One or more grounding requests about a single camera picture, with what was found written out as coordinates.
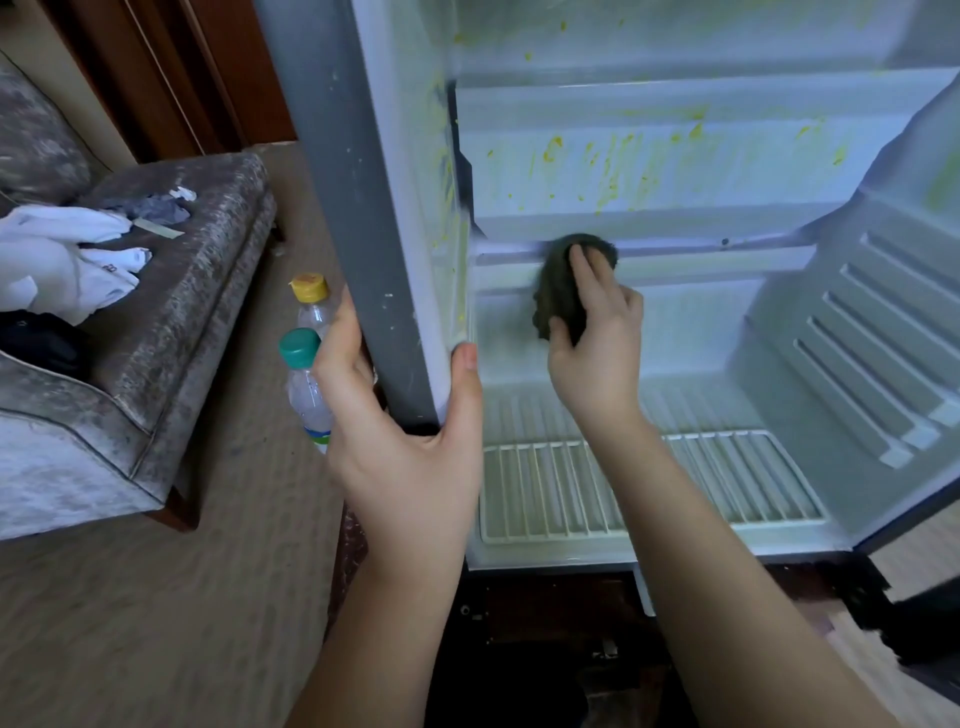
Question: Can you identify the grey garment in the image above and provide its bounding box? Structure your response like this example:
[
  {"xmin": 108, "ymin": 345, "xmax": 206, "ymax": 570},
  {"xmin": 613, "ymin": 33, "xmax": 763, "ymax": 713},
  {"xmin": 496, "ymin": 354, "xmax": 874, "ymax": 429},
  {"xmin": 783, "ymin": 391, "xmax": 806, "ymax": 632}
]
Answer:
[{"xmin": 102, "ymin": 184, "xmax": 200, "ymax": 227}]

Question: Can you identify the person's left hand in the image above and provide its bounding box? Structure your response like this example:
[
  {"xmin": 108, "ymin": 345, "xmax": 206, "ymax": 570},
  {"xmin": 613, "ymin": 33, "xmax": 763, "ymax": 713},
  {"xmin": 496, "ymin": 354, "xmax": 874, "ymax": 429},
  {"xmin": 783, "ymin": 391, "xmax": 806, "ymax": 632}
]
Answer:
[{"xmin": 312, "ymin": 292, "xmax": 486, "ymax": 579}]

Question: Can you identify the dark grey cloth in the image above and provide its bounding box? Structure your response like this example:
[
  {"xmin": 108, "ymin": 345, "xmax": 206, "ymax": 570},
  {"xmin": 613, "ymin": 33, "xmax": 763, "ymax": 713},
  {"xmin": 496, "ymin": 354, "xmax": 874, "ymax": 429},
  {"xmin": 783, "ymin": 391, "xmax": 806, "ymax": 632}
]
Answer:
[{"xmin": 532, "ymin": 232, "xmax": 621, "ymax": 347}]

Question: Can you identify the white wire shelf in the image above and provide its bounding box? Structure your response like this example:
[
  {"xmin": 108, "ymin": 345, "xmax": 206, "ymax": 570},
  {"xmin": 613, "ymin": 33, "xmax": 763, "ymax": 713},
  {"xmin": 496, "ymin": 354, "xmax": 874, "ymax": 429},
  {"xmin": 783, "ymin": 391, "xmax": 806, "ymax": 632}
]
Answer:
[{"xmin": 480, "ymin": 429, "xmax": 830, "ymax": 545}]

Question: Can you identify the small white garment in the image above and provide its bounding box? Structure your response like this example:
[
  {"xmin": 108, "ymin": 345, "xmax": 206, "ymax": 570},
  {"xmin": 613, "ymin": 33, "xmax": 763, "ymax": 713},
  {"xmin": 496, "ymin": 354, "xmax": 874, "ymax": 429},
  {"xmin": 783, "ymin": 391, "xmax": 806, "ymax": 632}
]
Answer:
[{"xmin": 0, "ymin": 204, "xmax": 134, "ymax": 245}]

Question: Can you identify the large white garment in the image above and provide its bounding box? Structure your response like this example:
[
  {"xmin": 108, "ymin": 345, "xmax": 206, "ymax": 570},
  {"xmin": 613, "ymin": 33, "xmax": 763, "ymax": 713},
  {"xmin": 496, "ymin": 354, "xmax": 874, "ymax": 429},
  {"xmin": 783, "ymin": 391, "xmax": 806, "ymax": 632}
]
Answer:
[{"xmin": 0, "ymin": 237, "xmax": 155, "ymax": 326}]

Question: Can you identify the person's right hand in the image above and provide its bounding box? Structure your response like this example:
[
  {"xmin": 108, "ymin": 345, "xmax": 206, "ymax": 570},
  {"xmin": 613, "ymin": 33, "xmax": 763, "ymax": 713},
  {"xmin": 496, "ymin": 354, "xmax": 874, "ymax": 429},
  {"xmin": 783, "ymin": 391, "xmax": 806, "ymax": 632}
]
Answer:
[{"xmin": 546, "ymin": 243, "xmax": 647, "ymax": 437}]

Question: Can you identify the grey velvet sofa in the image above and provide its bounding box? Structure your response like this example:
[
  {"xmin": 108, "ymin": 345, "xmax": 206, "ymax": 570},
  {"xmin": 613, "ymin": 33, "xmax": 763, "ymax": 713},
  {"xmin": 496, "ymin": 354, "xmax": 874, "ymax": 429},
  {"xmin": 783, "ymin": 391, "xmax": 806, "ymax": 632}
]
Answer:
[{"xmin": 0, "ymin": 52, "xmax": 282, "ymax": 542}]

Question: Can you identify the green cap water bottle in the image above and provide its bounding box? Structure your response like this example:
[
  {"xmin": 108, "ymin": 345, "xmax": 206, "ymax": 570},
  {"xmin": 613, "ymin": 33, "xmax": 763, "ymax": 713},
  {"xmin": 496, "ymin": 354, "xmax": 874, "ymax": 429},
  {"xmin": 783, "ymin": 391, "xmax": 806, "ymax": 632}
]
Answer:
[{"xmin": 279, "ymin": 327, "xmax": 339, "ymax": 452}]

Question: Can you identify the black garment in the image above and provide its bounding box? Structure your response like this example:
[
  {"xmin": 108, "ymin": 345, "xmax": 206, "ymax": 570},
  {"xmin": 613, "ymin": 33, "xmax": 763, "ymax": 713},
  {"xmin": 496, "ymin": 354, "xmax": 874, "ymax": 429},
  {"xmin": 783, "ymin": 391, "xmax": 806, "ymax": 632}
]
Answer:
[{"xmin": 0, "ymin": 310, "xmax": 92, "ymax": 377}]

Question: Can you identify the grey mini fridge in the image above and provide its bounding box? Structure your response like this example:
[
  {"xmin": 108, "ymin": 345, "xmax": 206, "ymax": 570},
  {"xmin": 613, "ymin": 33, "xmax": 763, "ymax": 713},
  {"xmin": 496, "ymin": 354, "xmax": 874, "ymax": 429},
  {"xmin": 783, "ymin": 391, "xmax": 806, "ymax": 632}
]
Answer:
[{"xmin": 252, "ymin": 0, "xmax": 960, "ymax": 572}]

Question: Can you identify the orange soda bottle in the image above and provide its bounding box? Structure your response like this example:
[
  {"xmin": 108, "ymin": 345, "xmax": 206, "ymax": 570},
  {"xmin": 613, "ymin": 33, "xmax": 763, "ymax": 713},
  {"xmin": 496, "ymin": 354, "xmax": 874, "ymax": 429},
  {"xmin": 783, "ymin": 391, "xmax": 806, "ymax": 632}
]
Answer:
[{"xmin": 289, "ymin": 271, "xmax": 339, "ymax": 339}]

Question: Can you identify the dark red wooden stand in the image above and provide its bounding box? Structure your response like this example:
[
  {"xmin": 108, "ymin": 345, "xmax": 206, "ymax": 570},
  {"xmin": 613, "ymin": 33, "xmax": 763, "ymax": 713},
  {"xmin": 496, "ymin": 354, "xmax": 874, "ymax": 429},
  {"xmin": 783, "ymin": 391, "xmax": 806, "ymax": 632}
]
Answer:
[{"xmin": 327, "ymin": 502, "xmax": 960, "ymax": 728}]

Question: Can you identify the grey velvet cushion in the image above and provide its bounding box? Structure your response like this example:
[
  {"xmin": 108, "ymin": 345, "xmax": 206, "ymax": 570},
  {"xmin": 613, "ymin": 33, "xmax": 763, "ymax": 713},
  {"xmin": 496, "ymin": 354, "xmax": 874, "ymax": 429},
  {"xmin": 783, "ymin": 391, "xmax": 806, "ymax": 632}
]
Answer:
[{"xmin": 0, "ymin": 57, "xmax": 110, "ymax": 209}]

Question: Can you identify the person's right forearm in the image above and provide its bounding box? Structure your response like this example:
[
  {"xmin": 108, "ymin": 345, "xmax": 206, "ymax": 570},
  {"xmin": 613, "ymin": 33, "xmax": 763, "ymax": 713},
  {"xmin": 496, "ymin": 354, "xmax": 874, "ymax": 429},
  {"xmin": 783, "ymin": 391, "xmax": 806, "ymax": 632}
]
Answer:
[{"xmin": 585, "ymin": 412, "xmax": 902, "ymax": 728}]

